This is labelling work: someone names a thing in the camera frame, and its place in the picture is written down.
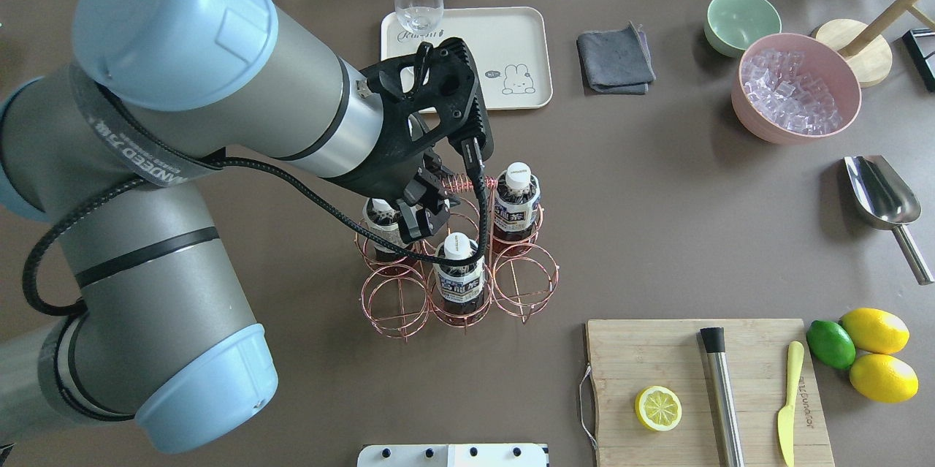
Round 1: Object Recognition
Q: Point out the grey folded cloth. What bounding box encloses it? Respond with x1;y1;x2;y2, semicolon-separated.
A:
576;22;657;95

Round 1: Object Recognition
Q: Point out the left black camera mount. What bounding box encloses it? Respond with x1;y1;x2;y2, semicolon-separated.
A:
362;37;494;161

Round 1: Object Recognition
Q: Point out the wooden cup rack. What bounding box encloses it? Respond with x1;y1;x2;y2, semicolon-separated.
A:
812;0;934;88

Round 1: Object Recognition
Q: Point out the black mirror tray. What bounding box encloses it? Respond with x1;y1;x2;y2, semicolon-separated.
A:
901;29;934;94

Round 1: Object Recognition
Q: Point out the yellow lemon near lime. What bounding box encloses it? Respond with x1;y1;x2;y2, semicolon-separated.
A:
839;308;909;354

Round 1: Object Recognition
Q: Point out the copper wire bottle basket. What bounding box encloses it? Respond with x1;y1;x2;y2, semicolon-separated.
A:
354;172;559;340

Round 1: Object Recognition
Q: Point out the left black braided cable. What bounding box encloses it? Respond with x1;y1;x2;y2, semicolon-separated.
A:
22;138;490;318

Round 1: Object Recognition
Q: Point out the yellow-green plastic knife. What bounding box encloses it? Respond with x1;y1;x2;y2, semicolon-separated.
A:
776;341;804;466

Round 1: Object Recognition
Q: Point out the bamboo cutting board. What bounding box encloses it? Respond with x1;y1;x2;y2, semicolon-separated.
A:
579;318;836;467

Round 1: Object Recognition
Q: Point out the tea bottle three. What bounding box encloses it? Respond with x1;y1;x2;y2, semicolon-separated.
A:
362;198;408;262

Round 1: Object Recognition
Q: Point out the tea bottle one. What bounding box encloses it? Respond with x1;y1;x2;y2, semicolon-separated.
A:
494;162;541;243

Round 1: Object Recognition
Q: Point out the steel muddler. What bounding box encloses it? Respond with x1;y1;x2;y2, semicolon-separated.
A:
699;327;746;466

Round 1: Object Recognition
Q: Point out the steel ice scoop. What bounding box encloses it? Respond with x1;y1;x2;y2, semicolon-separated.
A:
844;155;933;285

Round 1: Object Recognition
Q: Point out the cream rabbit tray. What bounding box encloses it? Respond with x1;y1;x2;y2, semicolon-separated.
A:
424;7;552;110

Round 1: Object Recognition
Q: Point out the green empty bowl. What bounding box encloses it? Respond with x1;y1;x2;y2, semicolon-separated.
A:
704;0;782;58

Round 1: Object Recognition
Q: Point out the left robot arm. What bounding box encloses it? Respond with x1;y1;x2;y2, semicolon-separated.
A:
2;0;478;454

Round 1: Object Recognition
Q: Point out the tea bottle two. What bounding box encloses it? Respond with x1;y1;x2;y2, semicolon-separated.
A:
434;232;486;315

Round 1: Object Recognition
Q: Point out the pink bowl of ice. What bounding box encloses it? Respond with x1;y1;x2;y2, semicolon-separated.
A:
731;33;862;144

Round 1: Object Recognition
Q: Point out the green lime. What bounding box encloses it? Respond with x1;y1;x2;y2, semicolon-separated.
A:
806;320;856;371

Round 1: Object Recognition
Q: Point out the half lemon slice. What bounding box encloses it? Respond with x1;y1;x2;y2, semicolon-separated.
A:
634;386;682;433

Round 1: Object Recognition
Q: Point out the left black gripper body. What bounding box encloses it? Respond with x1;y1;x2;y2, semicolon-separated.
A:
325;116;438;206

